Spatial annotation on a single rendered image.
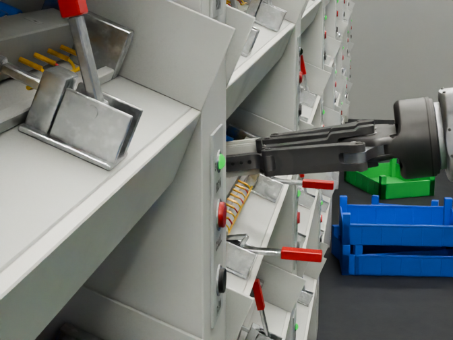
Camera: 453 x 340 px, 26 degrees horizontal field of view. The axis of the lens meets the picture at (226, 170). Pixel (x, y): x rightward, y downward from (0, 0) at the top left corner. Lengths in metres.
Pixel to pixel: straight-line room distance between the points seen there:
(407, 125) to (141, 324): 0.40
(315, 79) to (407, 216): 0.85
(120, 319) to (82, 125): 0.22
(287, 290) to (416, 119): 0.47
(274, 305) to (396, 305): 1.04
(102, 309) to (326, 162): 0.36
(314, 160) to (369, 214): 1.81
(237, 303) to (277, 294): 0.64
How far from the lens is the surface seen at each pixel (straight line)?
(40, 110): 0.40
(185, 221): 0.57
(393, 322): 2.24
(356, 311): 2.29
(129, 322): 0.59
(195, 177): 0.56
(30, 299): 0.30
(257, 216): 1.03
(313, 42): 1.95
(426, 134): 0.91
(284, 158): 0.90
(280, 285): 1.31
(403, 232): 2.51
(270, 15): 1.08
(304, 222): 1.74
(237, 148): 0.94
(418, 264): 2.54
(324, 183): 1.10
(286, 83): 1.25
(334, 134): 0.92
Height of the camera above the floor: 0.80
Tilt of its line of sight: 12 degrees down
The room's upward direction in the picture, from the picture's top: straight up
